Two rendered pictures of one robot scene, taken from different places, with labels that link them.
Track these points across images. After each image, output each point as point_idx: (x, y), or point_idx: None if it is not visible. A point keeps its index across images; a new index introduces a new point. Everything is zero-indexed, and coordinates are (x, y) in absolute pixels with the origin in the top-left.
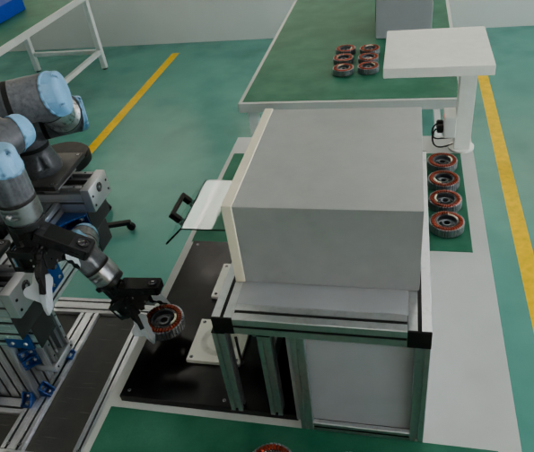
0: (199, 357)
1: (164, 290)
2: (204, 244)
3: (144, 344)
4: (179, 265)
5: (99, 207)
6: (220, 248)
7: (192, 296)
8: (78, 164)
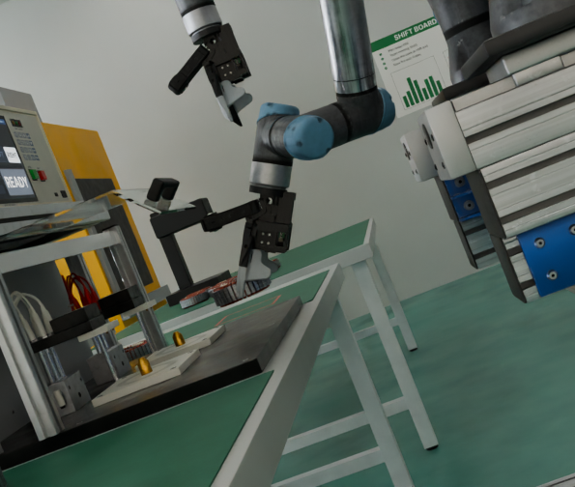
0: (206, 331)
1: (299, 334)
2: (230, 365)
3: (301, 317)
4: (285, 352)
5: (480, 195)
6: (191, 378)
7: (234, 342)
8: (481, 63)
